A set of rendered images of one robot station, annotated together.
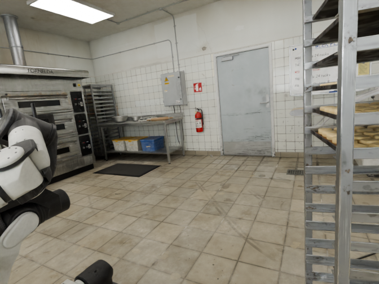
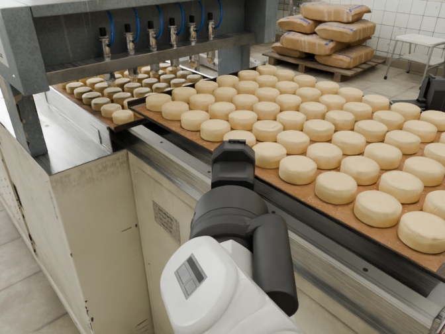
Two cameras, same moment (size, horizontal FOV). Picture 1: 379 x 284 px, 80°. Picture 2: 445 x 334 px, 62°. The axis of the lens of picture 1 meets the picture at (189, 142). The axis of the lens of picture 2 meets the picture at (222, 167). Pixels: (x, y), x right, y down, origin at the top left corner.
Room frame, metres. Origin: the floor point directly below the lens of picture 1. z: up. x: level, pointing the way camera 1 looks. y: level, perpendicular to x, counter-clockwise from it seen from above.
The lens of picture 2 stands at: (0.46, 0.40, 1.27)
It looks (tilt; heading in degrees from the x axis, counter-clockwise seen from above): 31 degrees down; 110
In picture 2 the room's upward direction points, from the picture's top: straight up
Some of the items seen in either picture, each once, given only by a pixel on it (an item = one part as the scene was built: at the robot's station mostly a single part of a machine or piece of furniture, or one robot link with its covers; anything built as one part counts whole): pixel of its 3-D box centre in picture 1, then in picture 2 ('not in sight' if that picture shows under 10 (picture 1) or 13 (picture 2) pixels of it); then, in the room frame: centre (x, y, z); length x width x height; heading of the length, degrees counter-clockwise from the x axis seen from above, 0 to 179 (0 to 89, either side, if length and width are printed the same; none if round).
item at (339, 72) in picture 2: not in sight; (321, 61); (0.07, 5.04, 0.06); 1.20 x 0.80 x 0.11; 154
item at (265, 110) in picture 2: not in sight; (265, 111); (0.32, 1.03, 1.01); 0.05 x 0.05 x 0.02
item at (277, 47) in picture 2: not in sight; (301, 46); (-0.20, 5.17, 0.19); 0.72 x 0.42 x 0.15; 64
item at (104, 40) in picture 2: not in sight; (108, 50); (-0.06, 1.12, 1.07); 0.06 x 0.03 x 0.18; 151
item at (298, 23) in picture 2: not in sight; (308, 22); (-0.15, 5.18, 0.47); 0.72 x 0.42 x 0.17; 62
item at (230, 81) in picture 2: not in sight; (227, 82); (0.20, 1.17, 1.01); 0.05 x 0.05 x 0.02
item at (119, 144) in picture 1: (124, 143); not in sight; (5.46, 1.58, 0.36); 0.47 x 0.39 x 0.26; 150
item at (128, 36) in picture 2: not in sight; (133, 45); (-0.03, 1.17, 1.07); 0.06 x 0.03 x 0.18; 151
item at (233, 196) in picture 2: not in sight; (234, 206); (0.35, 0.75, 1.00); 0.12 x 0.10 x 0.13; 107
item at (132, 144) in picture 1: (137, 143); not in sight; (5.27, 1.23, 0.36); 0.47 x 0.38 x 0.26; 152
